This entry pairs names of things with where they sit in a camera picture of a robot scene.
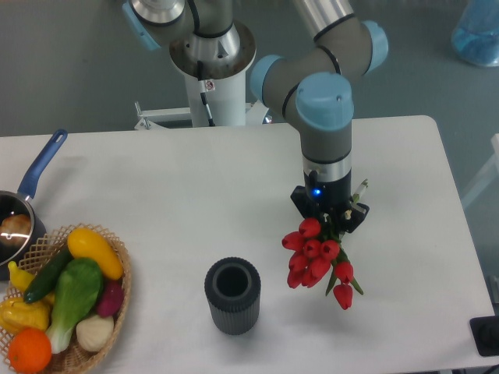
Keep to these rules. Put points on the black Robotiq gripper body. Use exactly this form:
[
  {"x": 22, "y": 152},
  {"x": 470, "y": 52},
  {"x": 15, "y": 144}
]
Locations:
[{"x": 322, "y": 197}]

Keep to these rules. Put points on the green bok choy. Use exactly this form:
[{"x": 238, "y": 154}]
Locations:
[{"x": 76, "y": 292}]

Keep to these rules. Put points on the yellow bell pepper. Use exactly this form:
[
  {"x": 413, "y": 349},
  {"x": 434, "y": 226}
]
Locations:
[{"x": 16, "y": 315}]

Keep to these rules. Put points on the orange fruit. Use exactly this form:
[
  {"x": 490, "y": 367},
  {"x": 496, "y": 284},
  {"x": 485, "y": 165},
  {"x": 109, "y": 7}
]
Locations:
[{"x": 30, "y": 351}]

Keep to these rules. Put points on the purple red radish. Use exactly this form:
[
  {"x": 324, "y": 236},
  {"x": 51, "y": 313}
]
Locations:
[{"x": 111, "y": 299}]

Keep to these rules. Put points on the red tulip bouquet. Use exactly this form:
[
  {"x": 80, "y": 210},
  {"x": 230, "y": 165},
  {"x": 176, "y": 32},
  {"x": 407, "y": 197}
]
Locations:
[{"x": 318, "y": 252}]

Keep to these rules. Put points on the dark grey ribbed vase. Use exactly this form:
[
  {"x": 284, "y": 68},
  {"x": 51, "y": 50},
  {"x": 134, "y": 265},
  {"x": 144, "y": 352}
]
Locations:
[{"x": 232, "y": 286}]

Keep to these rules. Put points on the brown bread roll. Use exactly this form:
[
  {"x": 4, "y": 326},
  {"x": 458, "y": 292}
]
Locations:
[{"x": 15, "y": 230}]

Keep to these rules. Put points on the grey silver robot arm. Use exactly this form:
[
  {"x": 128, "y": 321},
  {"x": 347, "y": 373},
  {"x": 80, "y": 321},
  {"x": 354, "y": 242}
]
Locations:
[{"x": 313, "y": 93}]

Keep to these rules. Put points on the blue handled saucepan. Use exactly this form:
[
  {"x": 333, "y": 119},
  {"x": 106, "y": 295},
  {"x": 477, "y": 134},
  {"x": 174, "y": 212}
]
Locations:
[{"x": 19, "y": 202}]

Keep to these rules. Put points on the white garlic bulb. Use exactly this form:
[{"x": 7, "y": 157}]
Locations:
[{"x": 93, "y": 333}]

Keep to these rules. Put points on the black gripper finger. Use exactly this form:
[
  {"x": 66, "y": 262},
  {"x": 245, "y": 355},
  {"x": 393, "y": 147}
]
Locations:
[
  {"x": 352, "y": 217},
  {"x": 306, "y": 206}
]

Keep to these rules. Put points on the black device at edge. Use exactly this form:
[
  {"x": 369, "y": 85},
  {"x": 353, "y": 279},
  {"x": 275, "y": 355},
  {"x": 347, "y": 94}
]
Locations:
[{"x": 485, "y": 334}]

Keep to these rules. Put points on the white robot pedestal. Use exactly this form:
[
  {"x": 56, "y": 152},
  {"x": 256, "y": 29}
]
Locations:
[{"x": 214, "y": 72}]

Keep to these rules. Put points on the small yellow gourd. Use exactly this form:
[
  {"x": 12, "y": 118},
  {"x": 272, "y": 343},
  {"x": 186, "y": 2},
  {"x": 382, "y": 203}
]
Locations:
[{"x": 19, "y": 281}]

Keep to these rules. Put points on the white metal frame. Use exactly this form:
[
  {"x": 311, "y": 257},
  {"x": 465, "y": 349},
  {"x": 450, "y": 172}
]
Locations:
[{"x": 483, "y": 178}]

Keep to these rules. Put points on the yellow squash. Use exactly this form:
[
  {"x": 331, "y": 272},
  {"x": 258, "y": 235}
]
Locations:
[{"x": 86, "y": 243}]

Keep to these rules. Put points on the dark green cucumber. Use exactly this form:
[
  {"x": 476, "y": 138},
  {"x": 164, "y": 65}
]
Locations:
[{"x": 47, "y": 278}]

